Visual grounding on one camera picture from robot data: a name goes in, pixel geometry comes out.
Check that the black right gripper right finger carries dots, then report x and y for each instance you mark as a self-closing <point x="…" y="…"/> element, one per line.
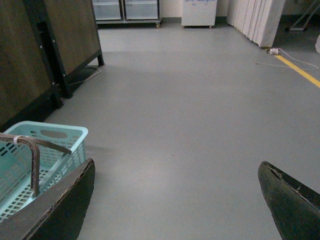
<point x="294" y="207"/>

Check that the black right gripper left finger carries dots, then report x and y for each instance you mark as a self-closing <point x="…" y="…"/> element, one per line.
<point x="57" y="214"/>

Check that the light blue plastic basket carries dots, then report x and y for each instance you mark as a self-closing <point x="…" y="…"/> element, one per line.
<point x="61" y="150"/>

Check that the white power strip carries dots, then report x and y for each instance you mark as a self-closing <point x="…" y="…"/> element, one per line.
<point x="273" y="51"/>

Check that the dark wooden produce stand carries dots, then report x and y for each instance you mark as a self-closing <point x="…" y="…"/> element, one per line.
<point x="43" y="45"/>

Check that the white folding partition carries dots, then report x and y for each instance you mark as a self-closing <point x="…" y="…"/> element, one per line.
<point x="258" y="20"/>

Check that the glass door display fridge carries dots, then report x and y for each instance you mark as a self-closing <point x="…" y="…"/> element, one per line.
<point x="128" y="12"/>

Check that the white chest freezer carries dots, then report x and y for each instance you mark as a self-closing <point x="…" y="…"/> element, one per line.
<point x="198" y="13"/>

